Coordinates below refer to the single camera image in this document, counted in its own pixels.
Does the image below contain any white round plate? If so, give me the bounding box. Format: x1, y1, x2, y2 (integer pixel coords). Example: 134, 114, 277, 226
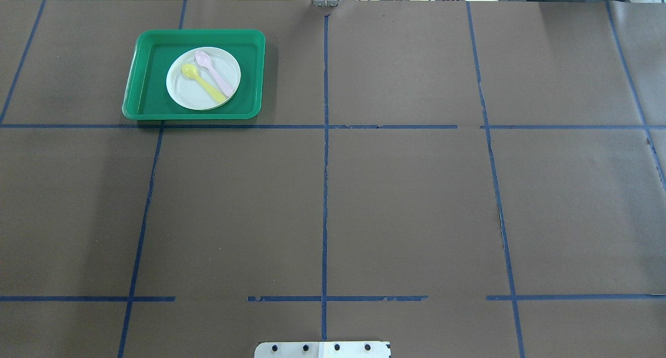
165, 47, 242, 111

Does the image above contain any pink plastic spoon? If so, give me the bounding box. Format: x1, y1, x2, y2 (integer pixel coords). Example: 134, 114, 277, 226
195, 50, 234, 98

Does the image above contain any yellow plastic spoon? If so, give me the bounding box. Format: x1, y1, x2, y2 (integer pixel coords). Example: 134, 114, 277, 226
181, 63, 227, 104

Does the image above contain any green plastic tray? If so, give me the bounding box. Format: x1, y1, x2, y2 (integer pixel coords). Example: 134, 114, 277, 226
123, 29, 266, 121

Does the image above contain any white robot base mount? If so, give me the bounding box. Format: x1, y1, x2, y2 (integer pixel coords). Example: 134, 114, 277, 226
254, 341, 392, 357

